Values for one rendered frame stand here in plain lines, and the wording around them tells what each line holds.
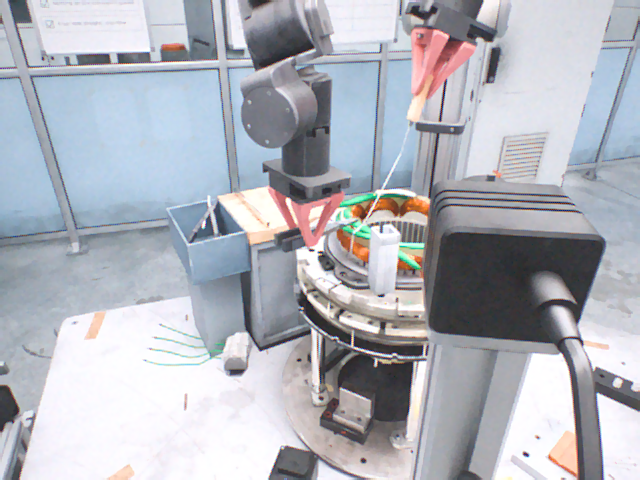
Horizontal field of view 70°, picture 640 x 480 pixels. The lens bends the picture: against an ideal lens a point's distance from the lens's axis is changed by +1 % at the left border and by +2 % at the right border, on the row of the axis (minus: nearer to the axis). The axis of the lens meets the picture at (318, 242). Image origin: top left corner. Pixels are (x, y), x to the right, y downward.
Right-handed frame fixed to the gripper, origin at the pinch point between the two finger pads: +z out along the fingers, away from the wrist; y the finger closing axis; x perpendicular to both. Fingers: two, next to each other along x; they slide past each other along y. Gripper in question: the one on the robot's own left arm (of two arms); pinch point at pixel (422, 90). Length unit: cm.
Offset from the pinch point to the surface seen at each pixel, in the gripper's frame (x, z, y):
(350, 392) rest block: -2.6, 47.0, 7.3
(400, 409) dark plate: 0, 52, 20
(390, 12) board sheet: 227, -46, 73
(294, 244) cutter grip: -7.1, 22.3, -11.8
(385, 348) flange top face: -10.3, 32.9, 4.5
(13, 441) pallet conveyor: 18, 84, -43
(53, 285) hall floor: 191, 152, -70
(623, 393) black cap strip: -7, 36, 57
